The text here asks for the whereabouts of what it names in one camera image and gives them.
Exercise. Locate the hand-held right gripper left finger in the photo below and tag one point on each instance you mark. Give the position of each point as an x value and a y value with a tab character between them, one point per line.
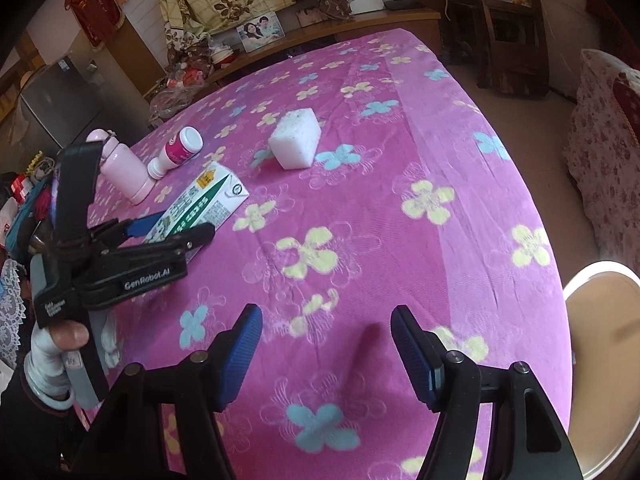
240	355

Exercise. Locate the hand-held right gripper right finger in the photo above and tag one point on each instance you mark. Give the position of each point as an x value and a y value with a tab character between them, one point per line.
415	360

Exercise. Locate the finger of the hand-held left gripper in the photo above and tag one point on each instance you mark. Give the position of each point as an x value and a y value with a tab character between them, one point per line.
142	226
180	242

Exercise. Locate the green white milk carton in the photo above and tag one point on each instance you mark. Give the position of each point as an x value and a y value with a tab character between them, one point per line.
210	200

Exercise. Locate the round cream stool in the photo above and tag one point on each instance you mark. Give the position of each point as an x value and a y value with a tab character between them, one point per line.
600	350

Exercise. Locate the person's left forearm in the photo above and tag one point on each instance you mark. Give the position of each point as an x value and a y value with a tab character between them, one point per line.
30	425

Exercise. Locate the person's left hand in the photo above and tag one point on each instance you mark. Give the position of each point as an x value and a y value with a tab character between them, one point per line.
65	335

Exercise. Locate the pink thermos flask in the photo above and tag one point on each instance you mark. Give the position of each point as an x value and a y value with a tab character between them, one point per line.
125	170

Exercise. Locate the white lace cloth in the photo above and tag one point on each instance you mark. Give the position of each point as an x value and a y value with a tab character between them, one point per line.
11	310

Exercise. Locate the pink white plastic bottle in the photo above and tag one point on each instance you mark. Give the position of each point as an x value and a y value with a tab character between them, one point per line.
177	152

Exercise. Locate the clear plastic bag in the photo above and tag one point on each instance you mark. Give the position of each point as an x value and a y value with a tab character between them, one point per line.
175	95

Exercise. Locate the grey refrigerator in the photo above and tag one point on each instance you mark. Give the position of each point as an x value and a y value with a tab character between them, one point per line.
55	105

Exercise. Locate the white sponge block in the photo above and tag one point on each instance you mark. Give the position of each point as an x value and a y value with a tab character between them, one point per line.
295	140

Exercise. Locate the red white container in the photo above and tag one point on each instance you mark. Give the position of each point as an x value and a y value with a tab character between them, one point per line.
225	55

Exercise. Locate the pink flower tablecloth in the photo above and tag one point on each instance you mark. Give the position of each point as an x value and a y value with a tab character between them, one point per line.
400	160

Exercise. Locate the red hanging banner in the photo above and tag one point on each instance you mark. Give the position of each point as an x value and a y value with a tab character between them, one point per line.
95	5

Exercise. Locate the floral covered sofa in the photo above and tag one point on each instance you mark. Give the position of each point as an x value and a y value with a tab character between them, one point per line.
610	160

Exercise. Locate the dark wooden chair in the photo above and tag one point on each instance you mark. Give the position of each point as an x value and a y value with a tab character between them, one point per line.
505	50

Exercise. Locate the black flat device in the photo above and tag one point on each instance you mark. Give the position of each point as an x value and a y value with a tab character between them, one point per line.
402	4

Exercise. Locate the couple photo frame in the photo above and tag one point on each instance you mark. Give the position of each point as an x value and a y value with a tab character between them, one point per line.
260	31

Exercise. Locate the small pink photo frame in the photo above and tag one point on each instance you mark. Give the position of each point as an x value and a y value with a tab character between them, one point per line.
310	17

